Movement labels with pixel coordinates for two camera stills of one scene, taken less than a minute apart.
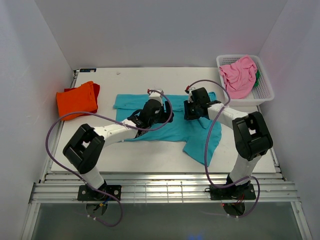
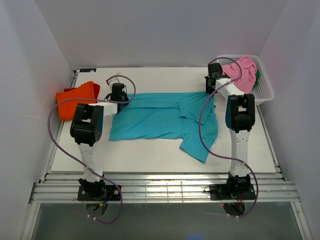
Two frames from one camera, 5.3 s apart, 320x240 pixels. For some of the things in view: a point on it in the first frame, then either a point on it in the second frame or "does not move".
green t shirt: x=257 y=78 does not move
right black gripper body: x=191 y=110 to x=209 y=90
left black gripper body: x=159 y=118 to x=124 y=98
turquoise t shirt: x=201 y=136 does not move
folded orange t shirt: x=82 y=99 does not move
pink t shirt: x=240 y=77 does not move
